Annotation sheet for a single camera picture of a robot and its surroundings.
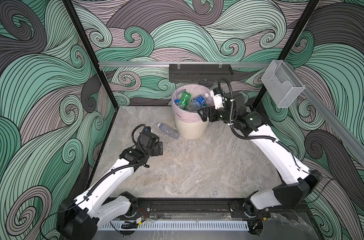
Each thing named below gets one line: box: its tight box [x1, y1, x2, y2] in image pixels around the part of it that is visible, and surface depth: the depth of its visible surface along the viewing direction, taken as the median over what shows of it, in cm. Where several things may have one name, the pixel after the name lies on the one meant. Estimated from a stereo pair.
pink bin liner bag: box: [172, 84, 215, 122], surface depth 94 cm
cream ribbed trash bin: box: [175, 117, 209, 140], surface depth 94 cm
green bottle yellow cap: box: [179, 91, 192, 110], surface depth 96 cm
